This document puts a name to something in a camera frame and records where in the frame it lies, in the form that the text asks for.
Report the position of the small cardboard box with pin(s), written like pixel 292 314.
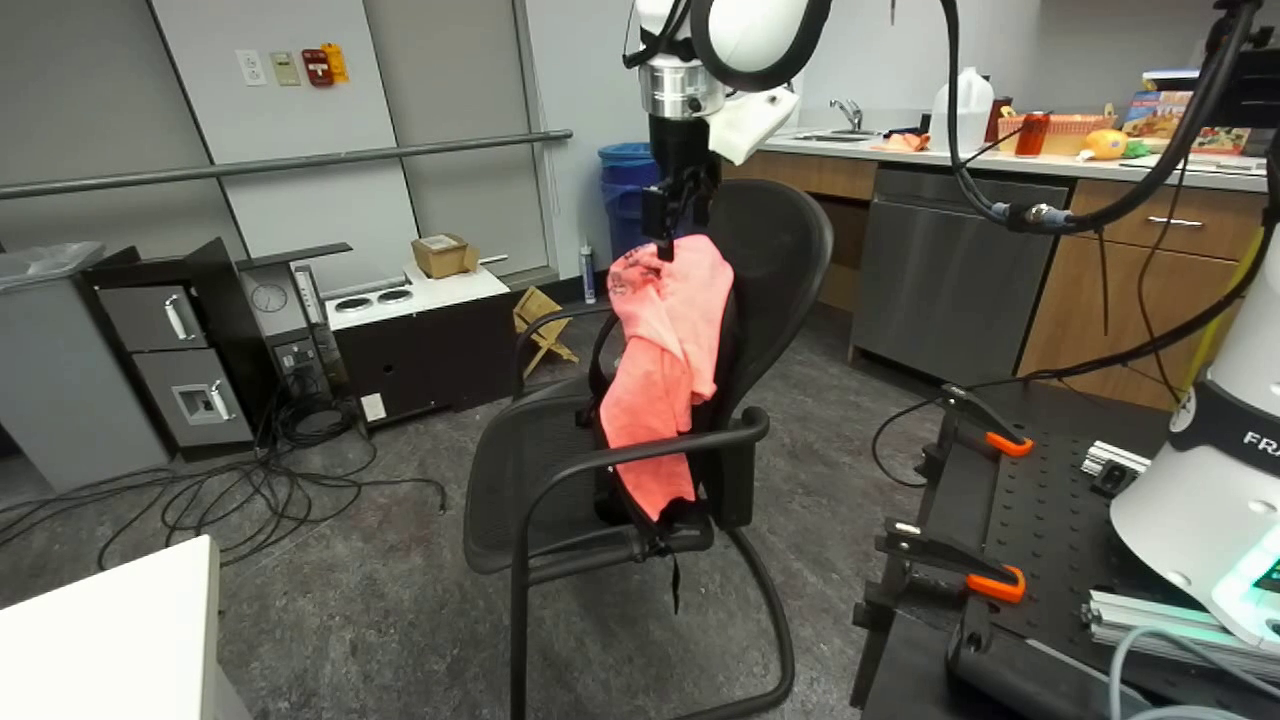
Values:
pixel 445 253

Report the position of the yellow toy fruit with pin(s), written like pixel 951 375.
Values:
pixel 1107 140

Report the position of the white plastic jug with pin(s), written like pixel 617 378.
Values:
pixel 963 114

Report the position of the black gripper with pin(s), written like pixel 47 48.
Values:
pixel 685 152

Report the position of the grey wall rail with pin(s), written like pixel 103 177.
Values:
pixel 265 164

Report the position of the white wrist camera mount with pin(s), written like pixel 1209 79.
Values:
pixel 752 123

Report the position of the blue waste bin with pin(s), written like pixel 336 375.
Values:
pixel 626 203

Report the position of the wooden kitchen counter cabinet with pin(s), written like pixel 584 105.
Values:
pixel 1122 295

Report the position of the white wall switch plate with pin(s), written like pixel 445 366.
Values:
pixel 255 65

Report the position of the short aluminium extrusion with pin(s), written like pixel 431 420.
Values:
pixel 1112 460

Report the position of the long aluminium extrusion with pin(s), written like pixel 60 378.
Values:
pixel 1146 617

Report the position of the red bottle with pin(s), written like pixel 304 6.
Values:
pixel 1035 135

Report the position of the red yellow fire alarm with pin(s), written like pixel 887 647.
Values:
pixel 327 65

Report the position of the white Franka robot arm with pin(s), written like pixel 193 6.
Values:
pixel 761 32

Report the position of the grey dishwasher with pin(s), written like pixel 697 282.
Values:
pixel 945 282

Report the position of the black mesh office chair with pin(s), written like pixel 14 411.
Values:
pixel 534 452

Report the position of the white table with legs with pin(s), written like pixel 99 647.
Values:
pixel 106 641

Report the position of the black drawer cabinet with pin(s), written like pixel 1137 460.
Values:
pixel 144 366

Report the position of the chrome sink faucet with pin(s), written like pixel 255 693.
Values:
pixel 850 114

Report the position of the salmon pink cloth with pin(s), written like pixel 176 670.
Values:
pixel 660 362

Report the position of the black flat tray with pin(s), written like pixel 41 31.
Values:
pixel 394 288

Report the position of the low black cabinet white top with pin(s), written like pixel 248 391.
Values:
pixel 424 362

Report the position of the brown bottle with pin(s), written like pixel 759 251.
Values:
pixel 1001 123

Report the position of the beige wall plate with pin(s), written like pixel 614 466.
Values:
pixel 284 70

